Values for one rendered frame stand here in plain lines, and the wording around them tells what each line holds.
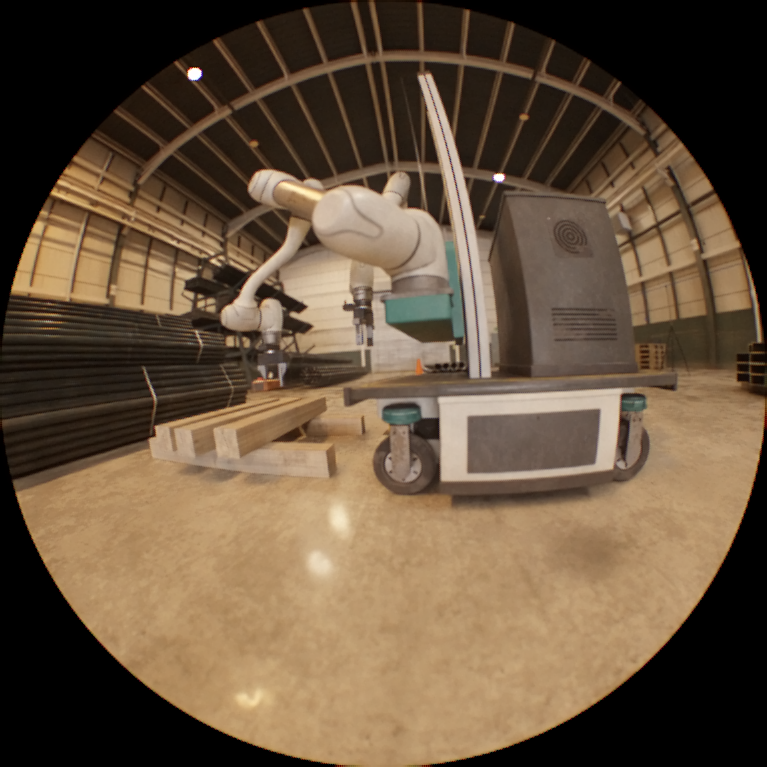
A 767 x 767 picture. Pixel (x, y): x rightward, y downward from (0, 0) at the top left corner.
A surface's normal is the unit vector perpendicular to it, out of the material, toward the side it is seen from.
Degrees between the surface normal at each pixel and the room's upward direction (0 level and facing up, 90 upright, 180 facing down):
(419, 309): 90
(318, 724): 0
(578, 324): 90
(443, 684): 0
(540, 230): 90
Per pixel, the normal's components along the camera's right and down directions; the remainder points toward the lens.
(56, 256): 0.99, -0.05
